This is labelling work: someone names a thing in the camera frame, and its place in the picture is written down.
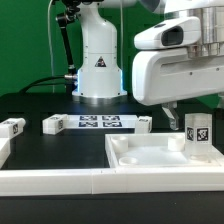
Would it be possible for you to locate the white thin cable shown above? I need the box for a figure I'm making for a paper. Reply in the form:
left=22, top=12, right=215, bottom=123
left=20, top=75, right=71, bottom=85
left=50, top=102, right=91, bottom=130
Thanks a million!
left=47, top=0, right=56, bottom=94

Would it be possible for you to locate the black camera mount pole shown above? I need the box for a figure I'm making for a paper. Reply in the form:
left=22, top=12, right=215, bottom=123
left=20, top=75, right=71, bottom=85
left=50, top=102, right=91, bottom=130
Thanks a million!
left=55, top=6, right=78, bottom=81

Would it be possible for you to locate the white U-shaped fence wall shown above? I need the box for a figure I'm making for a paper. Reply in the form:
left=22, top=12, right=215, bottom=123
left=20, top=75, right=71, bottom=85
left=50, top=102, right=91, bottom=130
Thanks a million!
left=0, top=138, right=224, bottom=196

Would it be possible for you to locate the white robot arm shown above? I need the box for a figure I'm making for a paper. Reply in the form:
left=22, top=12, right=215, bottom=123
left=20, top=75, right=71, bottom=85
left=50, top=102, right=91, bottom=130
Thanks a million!
left=62, top=0, right=224, bottom=130

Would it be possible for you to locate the black cable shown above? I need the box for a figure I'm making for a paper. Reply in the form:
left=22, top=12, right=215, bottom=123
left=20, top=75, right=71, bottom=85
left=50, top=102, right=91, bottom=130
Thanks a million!
left=19, top=77, right=76, bottom=94

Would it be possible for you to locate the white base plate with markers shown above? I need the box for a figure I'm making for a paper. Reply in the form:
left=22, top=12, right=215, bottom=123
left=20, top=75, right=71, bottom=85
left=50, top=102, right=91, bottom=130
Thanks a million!
left=66, top=115, right=137, bottom=129

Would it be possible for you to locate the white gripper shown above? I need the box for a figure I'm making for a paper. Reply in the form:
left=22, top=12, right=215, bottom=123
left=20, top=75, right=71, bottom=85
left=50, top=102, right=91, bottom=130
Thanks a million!
left=132, top=48, right=224, bottom=130

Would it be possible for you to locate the white square table top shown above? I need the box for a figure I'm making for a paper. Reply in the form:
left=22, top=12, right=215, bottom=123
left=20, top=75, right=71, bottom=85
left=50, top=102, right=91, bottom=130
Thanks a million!
left=105, top=133, right=224, bottom=168

